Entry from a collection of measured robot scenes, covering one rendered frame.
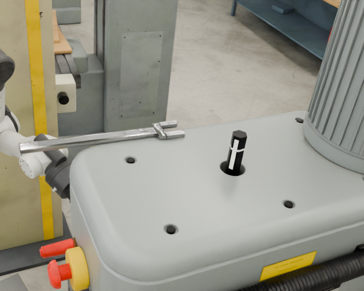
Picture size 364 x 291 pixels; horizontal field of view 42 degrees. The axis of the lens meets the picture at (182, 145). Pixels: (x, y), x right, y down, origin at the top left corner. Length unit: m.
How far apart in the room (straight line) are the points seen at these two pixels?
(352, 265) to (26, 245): 2.60
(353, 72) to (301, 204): 0.20
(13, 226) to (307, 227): 2.50
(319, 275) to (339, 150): 0.19
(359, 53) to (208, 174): 0.26
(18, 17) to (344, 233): 1.89
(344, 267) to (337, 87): 0.26
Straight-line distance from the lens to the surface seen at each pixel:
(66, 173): 1.27
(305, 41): 6.09
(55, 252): 0.80
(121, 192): 0.62
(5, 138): 1.46
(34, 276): 3.00
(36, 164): 1.30
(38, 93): 2.50
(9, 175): 2.76
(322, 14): 6.86
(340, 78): 0.71
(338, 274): 0.71
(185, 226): 0.58
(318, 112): 0.75
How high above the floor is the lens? 2.30
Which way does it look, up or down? 35 degrees down
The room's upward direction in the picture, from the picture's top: 8 degrees clockwise
